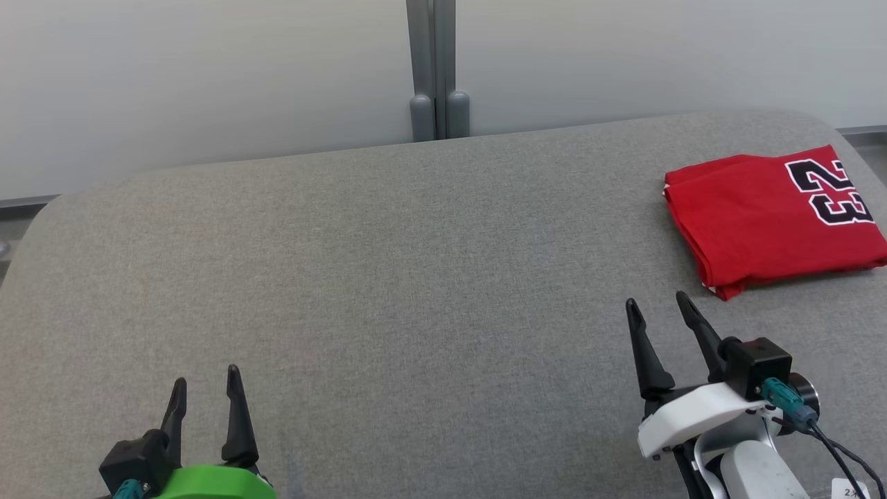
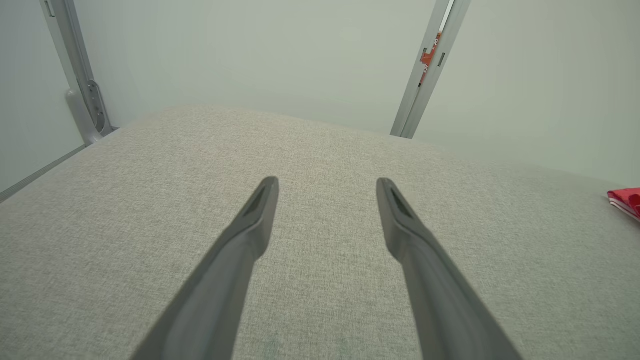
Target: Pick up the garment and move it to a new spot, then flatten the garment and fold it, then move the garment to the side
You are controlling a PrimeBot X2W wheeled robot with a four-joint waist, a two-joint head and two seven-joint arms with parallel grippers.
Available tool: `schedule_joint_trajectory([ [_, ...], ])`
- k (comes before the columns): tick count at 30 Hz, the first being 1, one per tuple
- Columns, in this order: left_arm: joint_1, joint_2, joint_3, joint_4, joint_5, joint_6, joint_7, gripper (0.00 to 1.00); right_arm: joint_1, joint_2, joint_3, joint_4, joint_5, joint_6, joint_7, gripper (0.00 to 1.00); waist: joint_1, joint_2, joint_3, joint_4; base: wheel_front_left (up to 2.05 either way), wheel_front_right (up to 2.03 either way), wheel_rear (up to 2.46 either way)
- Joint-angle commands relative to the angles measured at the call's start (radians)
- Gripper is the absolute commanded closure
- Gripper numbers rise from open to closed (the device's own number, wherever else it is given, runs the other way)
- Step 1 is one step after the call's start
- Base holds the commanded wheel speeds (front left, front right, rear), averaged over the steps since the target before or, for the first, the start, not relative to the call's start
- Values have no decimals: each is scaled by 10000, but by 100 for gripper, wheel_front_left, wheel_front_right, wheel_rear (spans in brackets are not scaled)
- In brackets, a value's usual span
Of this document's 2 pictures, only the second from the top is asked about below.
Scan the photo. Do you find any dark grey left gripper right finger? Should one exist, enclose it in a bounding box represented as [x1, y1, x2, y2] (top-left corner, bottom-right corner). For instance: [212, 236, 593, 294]
[376, 177, 523, 360]

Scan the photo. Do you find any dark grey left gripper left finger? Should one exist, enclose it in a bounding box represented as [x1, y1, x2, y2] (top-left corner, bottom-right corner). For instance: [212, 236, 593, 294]
[131, 176, 280, 360]

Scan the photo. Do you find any red shorts white trim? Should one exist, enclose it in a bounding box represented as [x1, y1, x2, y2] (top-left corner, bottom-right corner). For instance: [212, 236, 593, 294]
[607, 187, 640, 222]

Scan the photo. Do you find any grey partition post orange sticker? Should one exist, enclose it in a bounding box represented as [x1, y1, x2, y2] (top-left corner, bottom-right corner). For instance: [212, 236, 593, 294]
[390, 0, 472, 140]

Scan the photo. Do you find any grey wall base rail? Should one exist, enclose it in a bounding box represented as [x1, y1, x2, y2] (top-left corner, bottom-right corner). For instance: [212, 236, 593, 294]
[0, 145, 87, 203]

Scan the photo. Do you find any grey partition post plain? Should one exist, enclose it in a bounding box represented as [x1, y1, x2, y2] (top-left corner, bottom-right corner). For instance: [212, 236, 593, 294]
[40, 0, 115, 147]

